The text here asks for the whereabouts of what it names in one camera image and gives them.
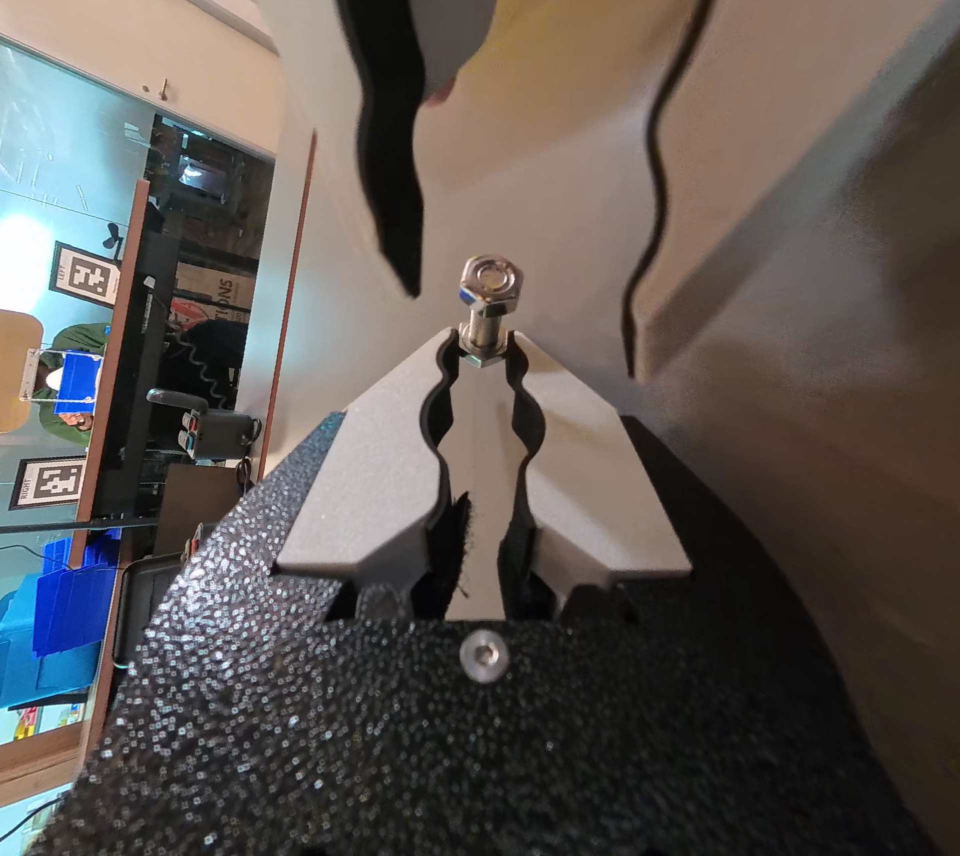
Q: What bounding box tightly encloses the silver hex bolt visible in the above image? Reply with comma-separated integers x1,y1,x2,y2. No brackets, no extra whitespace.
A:
457,254,524,356

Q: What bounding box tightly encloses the black battery charger hub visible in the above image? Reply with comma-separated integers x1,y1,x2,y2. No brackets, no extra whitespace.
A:
144,387,258,461

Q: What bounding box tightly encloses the framed marker tag sign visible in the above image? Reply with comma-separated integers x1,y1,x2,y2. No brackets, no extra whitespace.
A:
9,456,88,512
49,240,123,307

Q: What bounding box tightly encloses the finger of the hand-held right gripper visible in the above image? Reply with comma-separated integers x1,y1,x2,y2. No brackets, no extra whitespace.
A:
624,0,960,380
227,0,427,301

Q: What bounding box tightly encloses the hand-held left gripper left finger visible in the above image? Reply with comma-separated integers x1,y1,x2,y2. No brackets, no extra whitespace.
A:
273,328,475,621

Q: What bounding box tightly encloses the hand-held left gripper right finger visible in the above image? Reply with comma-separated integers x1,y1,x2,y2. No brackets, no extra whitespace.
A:
498,331,695,622

